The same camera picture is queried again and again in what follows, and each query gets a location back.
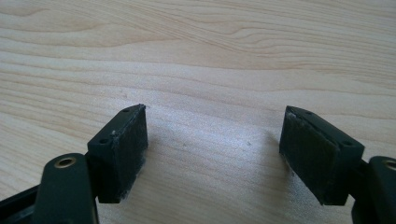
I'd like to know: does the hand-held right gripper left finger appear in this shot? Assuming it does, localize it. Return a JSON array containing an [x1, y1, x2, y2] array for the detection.
[[87, 104, 149, 205]]

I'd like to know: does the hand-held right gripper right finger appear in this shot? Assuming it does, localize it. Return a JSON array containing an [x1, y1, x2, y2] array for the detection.
[[278, 105, 365, 206]]

